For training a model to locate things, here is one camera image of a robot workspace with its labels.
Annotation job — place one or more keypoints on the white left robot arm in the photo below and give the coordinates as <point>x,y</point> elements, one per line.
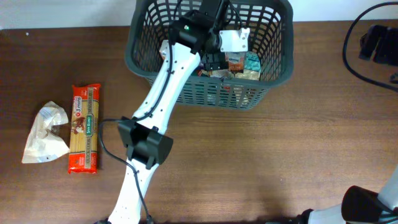
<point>143,135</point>

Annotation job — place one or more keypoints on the tan snack bag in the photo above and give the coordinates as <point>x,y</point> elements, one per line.
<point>42,144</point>

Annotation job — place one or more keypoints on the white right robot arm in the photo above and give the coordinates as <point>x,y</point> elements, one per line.
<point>360,205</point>

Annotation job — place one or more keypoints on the grey plastic lattice basket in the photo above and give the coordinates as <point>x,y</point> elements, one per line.
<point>271,38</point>

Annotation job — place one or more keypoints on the orange San Remo spaghetti pack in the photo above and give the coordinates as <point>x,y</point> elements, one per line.
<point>83,155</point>

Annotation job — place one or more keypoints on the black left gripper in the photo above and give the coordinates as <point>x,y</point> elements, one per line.
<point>216,59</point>

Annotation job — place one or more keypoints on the beige paper snack pouch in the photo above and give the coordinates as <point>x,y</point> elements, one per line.
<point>226,74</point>

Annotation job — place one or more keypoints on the mint green wipes pack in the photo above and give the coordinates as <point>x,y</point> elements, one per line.
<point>252,62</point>

